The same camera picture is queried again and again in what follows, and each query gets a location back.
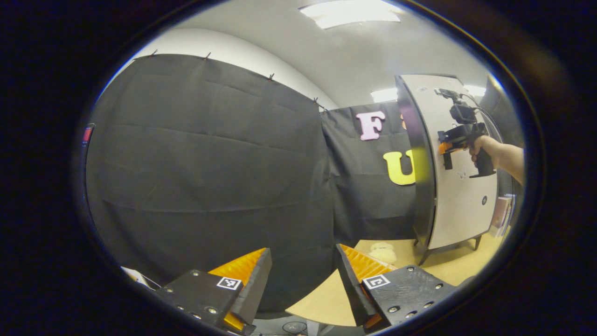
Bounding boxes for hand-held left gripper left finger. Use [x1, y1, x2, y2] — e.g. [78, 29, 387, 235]
[153, 247, 273, 336]

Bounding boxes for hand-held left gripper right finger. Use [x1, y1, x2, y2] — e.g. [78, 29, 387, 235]
[335, 243, 461, 334]

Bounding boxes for dark grey cabinet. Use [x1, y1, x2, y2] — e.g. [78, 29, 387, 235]
[395, 73, 500, 266]

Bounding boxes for light grey cabinet door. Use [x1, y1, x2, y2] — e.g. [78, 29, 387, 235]
[400, 74, 500, 251]

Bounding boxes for yellow plush toy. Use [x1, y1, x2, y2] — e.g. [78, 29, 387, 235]
[368, 241, 398, 265]

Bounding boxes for purple and white book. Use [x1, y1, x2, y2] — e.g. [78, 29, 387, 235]
[489, 196, 514, 237]

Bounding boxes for black backdrop cloth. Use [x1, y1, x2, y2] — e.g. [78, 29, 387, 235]
[83, 53, 518, 313]

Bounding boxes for white flat object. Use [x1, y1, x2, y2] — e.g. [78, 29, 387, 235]
[120, 266, 162, 290]

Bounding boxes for large ceiling light panel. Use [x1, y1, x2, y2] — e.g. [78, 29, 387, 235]
[298, 0, 403, 30]

